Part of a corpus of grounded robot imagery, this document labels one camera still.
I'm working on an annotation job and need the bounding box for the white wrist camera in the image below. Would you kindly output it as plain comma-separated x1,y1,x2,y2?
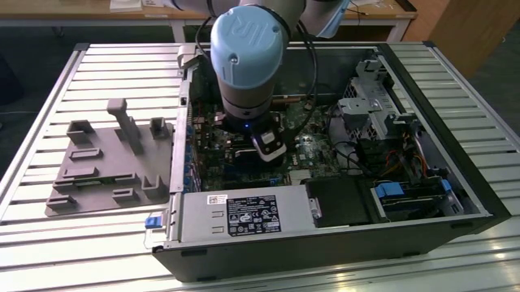
248,130,287,164

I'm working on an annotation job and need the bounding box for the black looped wire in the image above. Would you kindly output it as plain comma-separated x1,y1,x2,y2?
328,140,375,178

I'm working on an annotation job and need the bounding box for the blue disk carrier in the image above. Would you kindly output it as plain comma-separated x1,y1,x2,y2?
374,181,406,199

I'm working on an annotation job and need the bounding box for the metal drive cage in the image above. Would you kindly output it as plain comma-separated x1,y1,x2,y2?
335,59,420,142

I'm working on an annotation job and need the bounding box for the large white box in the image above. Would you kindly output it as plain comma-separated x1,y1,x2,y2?
108,0,144,13

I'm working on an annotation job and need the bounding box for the small silver heat sink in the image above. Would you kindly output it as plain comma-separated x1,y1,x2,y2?
288,169,312,184

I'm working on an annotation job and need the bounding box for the black plastic shroud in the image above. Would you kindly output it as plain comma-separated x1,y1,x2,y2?
303,175,386,229

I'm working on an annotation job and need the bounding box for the grey power supply unit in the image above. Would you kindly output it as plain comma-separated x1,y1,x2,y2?
177,184,322,245

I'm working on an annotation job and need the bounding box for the black graphics card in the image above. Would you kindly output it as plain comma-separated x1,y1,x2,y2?
231,147,285,172

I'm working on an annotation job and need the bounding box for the metal disk bay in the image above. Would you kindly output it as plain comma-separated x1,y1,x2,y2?
367,178,466,223

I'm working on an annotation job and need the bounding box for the black open PC case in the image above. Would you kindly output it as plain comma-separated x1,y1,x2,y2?
149,41,513,283

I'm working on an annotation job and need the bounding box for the wooden desk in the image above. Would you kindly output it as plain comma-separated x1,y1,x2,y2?
0,0,419,43

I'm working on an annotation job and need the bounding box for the green RAM stick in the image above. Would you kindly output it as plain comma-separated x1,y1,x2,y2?
74,178,118,186

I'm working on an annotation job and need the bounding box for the green motherboard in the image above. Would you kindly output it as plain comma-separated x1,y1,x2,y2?
188,94,338,194

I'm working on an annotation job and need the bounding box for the wooden cabinet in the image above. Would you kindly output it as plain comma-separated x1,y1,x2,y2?
399,0,520,79

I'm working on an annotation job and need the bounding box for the orange yellow wire bundle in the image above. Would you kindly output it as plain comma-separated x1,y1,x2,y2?
379,148,430,179

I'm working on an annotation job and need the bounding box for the grey plastic parts rack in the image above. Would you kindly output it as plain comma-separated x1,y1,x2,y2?
42,98,176,218

